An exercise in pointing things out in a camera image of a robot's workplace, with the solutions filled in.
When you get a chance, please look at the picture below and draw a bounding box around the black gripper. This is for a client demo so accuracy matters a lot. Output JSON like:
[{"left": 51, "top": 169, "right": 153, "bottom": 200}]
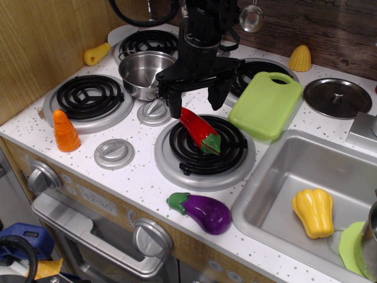
[{"left": 156, "top": 20, "right": 240, "bottom": 119}]

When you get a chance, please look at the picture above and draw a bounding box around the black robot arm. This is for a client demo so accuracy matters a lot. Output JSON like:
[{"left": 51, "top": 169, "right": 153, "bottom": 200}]
[{"left": 156, "top": 1, "right": 241, "bottom": 119}]

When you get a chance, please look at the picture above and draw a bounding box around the steel pot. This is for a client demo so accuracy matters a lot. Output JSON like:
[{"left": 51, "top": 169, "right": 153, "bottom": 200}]
[{"left": 118, "top": 51, "right": 176, "bottom": 101}]

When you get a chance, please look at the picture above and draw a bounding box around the purple toy eggplant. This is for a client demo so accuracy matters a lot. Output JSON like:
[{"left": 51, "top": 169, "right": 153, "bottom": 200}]
[{"left": 166, "top": 193, "right": 232, "bottom": 235}]

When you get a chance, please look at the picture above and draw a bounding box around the steel pot lid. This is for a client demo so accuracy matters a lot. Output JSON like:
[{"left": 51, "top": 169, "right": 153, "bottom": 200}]
[{"left": 303, "top": 78, "right": 372, "bottom": 120}]

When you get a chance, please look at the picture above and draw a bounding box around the silver stove knob centre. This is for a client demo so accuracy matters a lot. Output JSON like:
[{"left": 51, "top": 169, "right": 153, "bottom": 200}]
[{"left": 137, "top": 99, "right": 171, "bottom": 127}]

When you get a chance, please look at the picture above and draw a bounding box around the silver stove knob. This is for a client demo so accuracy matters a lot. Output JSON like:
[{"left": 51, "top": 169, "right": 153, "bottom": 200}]
[
  {"left": 94, "top": 139, "right": 135, "bottom": 170},
  {"left": 137, "top": 99, "right": 171, "bottom": 127}
]

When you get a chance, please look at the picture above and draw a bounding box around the back right black burner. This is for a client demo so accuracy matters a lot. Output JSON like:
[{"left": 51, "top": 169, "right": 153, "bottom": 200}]
[{"left": 225, "top": 58, "right": 299, "bottom": 107}]

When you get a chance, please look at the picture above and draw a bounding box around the black burner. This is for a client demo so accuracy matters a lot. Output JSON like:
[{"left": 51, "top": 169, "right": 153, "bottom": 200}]
[
  {"left": 225, "top": 58, "right": 299, "bottom": 107},
  {"left": 112, "top": 30, "right": 178, "bottom": 65},
  {"left": 154, "top": 115, "right": 256, "bottom": 191},
  {"left": 43, "top": 75, "right": 134, "bottom": 134}
]

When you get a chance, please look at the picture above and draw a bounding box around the front right black burner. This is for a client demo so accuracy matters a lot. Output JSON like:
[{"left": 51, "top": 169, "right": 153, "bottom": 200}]
[{"left": 154, "top": 115, "right": 256, "bottom": 191}]

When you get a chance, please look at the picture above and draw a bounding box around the green cutting board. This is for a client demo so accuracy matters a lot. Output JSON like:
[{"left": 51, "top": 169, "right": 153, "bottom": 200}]
[{"left": 228, "top": 72, "right": 303, "bottom": 140}]

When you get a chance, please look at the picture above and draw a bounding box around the back left black burner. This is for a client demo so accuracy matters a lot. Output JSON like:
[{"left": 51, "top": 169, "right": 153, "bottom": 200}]
[{"left": 112, "top": 30, "right": 178, "bottom": 65}]

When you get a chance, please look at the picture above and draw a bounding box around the hanging steel ladle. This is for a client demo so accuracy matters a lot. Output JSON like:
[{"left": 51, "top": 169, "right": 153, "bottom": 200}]
[{"left": 239, "top": 1, "right": 264, "bottom": 33}]

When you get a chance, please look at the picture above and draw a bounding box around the front left black burner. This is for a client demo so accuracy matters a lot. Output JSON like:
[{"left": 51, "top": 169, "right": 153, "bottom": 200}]
[{"left": 43, "top": 75, "right": 134, "bottom": 134}]

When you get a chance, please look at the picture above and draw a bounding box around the silver stove knob front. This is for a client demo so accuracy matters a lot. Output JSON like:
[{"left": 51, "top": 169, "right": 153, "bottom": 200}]
[{"left": 94, "top": 139, "right": 135, "bottom": 170}]

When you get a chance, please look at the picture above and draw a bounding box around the yellow toy corn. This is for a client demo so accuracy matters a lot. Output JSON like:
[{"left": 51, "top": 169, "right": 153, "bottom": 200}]
[{"left": 288, "top": 45, "right": 312, "bottom": 72}]

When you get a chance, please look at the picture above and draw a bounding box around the orange toy carrot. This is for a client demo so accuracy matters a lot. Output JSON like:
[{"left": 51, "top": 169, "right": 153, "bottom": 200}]
[{"left": 52, "top": 110, "right": 81, "bottom": 152}]

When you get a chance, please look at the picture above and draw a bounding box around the silver sink basin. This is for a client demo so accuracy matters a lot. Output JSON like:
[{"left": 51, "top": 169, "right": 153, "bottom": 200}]
[{"left": 232, "top": 130, "right": 376, "bottom": 282}]

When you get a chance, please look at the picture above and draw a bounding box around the right oven knob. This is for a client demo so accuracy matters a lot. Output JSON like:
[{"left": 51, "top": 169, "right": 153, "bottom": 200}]
[{"left": 133, "top": 218, "right": 174, "bottom": 261}]

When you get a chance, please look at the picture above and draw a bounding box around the oven knob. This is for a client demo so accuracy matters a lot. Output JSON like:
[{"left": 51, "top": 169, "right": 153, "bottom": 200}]
[
  {"left": 27, "top": 160, "right": 62, "bottom": 193},
  {"left": 133, "top": 218, "right": 174, "bottom": 261}
]

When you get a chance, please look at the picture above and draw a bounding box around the yellow toy bell pepper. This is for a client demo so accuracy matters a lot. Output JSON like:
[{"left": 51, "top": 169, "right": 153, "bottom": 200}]
[{"left": 292, "top": 188, "right": 334, "bottom": 239}]

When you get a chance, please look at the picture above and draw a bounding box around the silver faucet base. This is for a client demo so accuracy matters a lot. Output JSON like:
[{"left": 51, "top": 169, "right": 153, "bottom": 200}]
[{"left": 346, "top": 112, "right": 376, "bottom": 152}]

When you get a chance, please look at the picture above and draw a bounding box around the left oven knob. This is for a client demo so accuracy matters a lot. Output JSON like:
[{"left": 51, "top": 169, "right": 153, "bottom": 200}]
[{"left": 27, "top": 160, "right": 62, "bottom": 193}]

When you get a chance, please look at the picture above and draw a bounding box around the green plate in sink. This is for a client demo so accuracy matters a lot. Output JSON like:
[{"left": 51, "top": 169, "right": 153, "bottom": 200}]
[{"left": 339, "top": 222, "right": 365, "bottom": 277}]

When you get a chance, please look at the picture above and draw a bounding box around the blue tool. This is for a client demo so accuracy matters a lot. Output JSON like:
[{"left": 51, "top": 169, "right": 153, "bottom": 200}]
[{"left": 1, "top": 223, "right": 55, "bottom": 260}]

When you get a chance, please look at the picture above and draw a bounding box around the steel cup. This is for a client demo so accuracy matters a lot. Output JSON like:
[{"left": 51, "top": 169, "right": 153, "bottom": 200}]
[{"left": 354, "top": 202, "right": 377, "bottom": 282}]

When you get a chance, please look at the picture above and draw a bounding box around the silver oven door handle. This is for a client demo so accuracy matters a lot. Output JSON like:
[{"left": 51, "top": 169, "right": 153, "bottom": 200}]
[{"left": 32, "top": 193, "right": 168, "bottom": 282}]

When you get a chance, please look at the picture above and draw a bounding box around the black cable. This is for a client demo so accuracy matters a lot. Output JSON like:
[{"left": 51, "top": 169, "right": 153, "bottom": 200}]
[{"left": 0, "top": 235, "right": 39, "bottom": 281}]

